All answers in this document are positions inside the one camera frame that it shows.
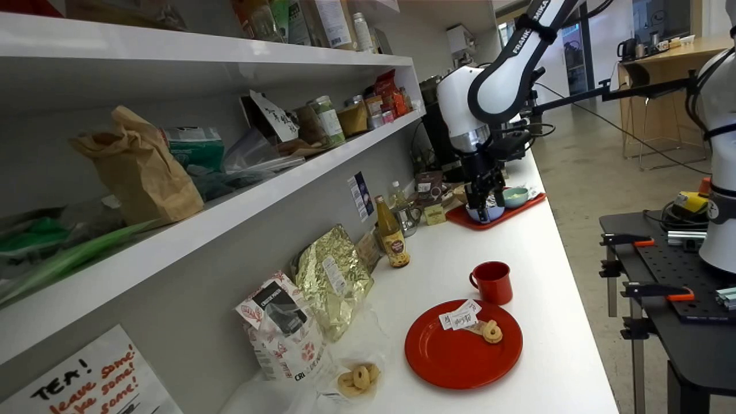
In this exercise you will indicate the white tea bag packets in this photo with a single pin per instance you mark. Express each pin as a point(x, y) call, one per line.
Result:
point(460, 317)

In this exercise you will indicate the row of small jars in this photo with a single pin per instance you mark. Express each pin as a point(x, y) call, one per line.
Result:
point(379, 112)

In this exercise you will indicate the black bag with white label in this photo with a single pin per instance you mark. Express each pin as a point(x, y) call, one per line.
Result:
point(270, 118)

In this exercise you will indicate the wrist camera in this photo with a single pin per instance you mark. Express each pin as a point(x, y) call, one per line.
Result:
point(512, 145)

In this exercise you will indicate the brown paper bag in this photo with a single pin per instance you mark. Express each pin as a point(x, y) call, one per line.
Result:
point(144, 172)

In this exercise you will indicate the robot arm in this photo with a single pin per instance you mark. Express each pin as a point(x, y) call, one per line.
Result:
point(500, 86)

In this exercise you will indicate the row of boxes and jars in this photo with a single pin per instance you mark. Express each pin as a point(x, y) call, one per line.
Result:
point(299, 20)

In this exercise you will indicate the orange cup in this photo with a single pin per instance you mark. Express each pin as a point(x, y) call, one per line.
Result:
point(494, 283)

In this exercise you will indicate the black coffee machine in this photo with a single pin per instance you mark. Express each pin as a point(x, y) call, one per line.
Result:
point(440, 132)

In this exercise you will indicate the handwritten paper sign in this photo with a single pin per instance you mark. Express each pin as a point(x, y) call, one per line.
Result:
point(98, 379)

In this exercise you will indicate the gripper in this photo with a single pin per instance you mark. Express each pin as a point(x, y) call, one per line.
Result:
point(480, 167)

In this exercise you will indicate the blue bowl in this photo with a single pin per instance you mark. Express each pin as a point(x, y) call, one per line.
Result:
point(489, 215)

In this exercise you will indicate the white bottle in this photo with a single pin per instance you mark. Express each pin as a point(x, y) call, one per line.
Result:
point(362, 33)

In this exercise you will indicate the red packet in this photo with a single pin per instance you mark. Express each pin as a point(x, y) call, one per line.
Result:
point(388, 92)

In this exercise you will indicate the white wall box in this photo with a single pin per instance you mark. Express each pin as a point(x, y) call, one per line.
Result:
point(461, 40)

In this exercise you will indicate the gold foil bag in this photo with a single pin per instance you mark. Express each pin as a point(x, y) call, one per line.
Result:
point(330, 276)

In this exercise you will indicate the green plastic bags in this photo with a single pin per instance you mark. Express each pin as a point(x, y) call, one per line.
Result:
point(52, 253)

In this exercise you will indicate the white printed paper bag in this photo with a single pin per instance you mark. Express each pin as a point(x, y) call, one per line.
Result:
point(284, 339)

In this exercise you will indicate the green packet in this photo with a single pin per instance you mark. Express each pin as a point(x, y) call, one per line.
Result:
point(195, 148)

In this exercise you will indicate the small yellow-green box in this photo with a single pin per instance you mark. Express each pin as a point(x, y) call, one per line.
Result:
point(434, 214)

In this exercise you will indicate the blue and white wall note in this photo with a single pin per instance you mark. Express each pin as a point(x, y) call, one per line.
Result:
point(361, 196)

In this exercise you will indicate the clear bottle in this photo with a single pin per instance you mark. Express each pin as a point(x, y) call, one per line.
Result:
point(398, 195)

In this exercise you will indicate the wooden table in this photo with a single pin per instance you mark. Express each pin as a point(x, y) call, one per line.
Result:
point(661, 86)

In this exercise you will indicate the white wall shelf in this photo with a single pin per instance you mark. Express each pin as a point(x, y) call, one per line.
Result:
point(230, 213)

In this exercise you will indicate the silver metal block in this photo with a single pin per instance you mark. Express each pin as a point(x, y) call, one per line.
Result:
point(687, 238)

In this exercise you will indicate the glass mug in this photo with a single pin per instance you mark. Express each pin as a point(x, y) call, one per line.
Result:
point(409, 221)

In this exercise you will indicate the amber bottle with yellow cap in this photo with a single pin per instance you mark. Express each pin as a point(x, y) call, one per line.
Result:
point(393, 238)

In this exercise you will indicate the black orange clamp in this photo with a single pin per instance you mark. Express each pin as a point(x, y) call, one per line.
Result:
point(655, 291)
point(627, 240)

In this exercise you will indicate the dark plastic bag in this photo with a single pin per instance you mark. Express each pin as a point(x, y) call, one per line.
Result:
point(224, 181)

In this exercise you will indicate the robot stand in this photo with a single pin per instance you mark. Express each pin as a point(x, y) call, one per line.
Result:
point(690, 339)

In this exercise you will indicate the camera on mount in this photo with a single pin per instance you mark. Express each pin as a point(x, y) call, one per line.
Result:
point(604, 95)

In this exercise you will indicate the clear plastic bag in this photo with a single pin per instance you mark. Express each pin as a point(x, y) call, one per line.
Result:
point(253, 152)

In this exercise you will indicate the red tray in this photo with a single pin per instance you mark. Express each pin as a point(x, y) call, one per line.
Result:
point(517, 210)

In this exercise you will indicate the green bowl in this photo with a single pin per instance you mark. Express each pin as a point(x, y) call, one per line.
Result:
point(516, 197)

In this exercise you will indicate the black kettle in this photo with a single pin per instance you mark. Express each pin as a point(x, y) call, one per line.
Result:
point(627, 49)

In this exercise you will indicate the orange plate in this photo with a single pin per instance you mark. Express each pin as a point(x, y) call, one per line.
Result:
point(454, 356)

